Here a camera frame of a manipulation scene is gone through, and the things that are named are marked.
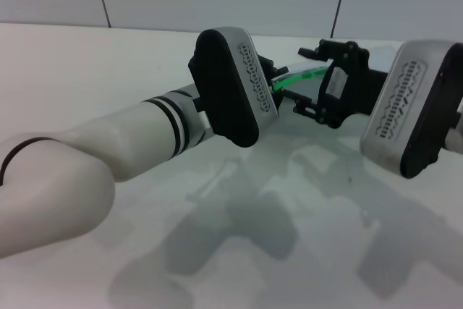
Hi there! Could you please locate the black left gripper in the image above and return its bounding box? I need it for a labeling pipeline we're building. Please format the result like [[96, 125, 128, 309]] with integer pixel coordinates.
[[255, 38, 331, 108]]

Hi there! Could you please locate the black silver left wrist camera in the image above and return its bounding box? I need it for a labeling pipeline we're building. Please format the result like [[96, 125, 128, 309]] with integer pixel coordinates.
[[187, 26, 281, 149]]

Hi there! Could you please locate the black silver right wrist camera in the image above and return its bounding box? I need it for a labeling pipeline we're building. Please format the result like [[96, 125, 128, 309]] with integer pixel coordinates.
[[359, 38, 463, 180]]

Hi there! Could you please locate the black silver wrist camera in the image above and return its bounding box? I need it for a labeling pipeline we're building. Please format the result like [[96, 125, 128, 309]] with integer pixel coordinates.
[[187, 26, 281, 149], [359, 38, 463, 180]]

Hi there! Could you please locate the transparent green-zip document bag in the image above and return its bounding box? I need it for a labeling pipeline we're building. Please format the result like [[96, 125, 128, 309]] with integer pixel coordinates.
[[271, 45, 403, 115]]

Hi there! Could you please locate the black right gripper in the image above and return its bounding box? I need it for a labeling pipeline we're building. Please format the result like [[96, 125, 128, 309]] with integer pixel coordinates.
[[292, 39, 388, 130]]

